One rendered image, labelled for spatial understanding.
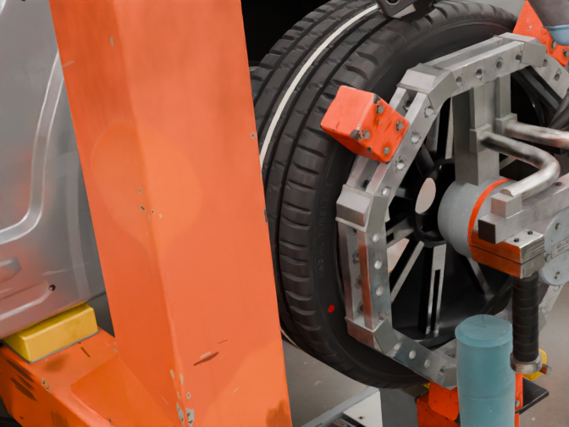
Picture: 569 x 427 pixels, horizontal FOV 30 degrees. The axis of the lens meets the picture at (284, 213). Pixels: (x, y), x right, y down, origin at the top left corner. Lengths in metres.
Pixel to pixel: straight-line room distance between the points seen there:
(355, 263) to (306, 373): 1.35
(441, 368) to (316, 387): 1.13
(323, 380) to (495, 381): 1.27
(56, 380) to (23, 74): 0.49
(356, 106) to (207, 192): 0.33
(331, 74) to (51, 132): 0.45
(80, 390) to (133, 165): 0.58
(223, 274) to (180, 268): 0.06
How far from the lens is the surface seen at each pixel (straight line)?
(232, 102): 1.23
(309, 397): 2.82
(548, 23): 1.44
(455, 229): 1.69
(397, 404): 2.03
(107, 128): 1.22
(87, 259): 1.81
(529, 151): 1.56
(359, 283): 1.62
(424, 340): 1.83
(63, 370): 1.79
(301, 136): 1.57
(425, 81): 1.56
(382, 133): 1.49
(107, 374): 1.57
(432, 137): 2.28
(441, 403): 1.86
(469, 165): 1.68
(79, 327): 1.85
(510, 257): 1.44
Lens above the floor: 1.60
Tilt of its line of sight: 25 degrees down
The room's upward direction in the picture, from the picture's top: 6 degrees counter-clockwise
